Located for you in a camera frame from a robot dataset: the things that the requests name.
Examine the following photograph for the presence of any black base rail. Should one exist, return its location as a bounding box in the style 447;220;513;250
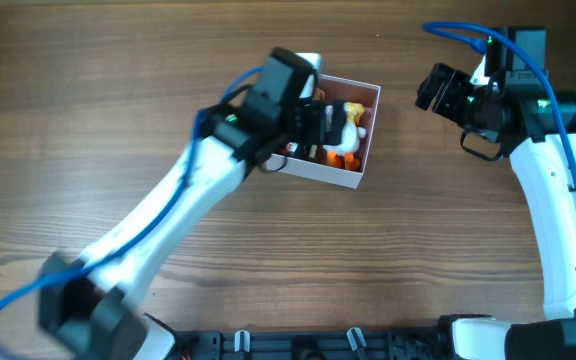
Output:
168;327;451;360

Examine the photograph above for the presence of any pink white cardboard box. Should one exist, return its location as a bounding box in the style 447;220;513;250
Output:
266;75;380;189

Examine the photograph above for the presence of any brown plush bear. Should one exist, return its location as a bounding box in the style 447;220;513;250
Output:
312;88;325;101

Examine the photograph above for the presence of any right blue cable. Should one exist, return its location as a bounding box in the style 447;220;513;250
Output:
421;21;576;296

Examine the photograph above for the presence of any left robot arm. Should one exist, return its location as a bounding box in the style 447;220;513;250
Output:
38;47;325;359

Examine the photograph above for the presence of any left blue cable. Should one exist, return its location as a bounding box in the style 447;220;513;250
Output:
0;65;267;360

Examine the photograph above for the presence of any red toy fire truck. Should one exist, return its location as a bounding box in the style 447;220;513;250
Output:
279;142;299;156

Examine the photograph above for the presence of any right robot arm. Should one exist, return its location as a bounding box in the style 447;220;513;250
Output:
416;22;576;359

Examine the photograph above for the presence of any blue cable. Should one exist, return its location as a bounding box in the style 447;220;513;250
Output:
0;65;267;360
421;21;576;296

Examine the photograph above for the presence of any white yellow plush duck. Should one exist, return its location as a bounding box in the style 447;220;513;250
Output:
324;102;367;171

